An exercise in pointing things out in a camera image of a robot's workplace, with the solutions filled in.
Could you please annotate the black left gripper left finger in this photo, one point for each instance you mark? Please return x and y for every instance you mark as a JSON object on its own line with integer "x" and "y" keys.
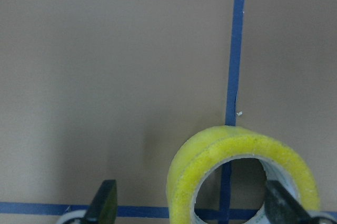
{"x": 103, "y": 208}

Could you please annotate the yellow tape roll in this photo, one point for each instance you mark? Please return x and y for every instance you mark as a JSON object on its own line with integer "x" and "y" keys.
{"x": 207, "y": 150}

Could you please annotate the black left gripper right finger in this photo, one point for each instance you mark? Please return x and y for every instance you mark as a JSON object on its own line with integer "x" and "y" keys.
{"x": 281, "y": 207}

